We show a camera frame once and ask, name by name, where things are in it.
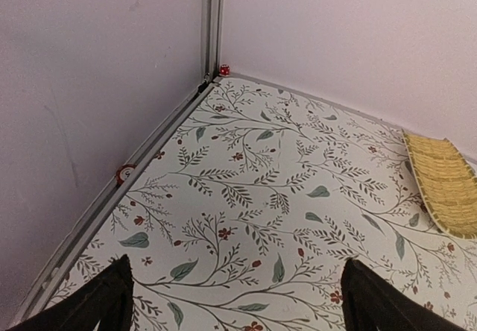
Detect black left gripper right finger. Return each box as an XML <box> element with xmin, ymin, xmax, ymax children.
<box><xmin>341</xmin><ymin>259</ymin><xmax>462</xmax><ymax>331</ymax></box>

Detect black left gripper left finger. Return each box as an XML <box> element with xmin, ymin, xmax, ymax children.
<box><xmin>10</xmin><ymin>254</ymin><xmax>133</xmax><ymax>331</ymax></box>

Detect red poker chip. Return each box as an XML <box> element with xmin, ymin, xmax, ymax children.
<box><xmin>115</xmin><ymin>164</ymin><xmax>136</xmax><ymax>186</ymax></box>

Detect woven bamboo tray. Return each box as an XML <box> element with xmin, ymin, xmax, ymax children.
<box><xmin>402</xmin><ymin>131</ymin><xmax>476</xmax><ymax>239</ymax></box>

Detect floral tablecloth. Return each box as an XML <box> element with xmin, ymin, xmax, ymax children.
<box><xmin>48</xmin><ymin>78</ymin><xmax>476</xmax><ymax>330</ymax></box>

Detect red dice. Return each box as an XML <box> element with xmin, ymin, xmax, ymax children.
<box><xmin>219</xmin><ymin>64</ymin><xmax>230</xmax><ymax>76</ymax></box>

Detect left aluminium frame post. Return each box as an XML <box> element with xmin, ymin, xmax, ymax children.
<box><xmin>200</xmin><ymin>0</ymin><xmax>224</xmax><ymax>83</ymax></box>

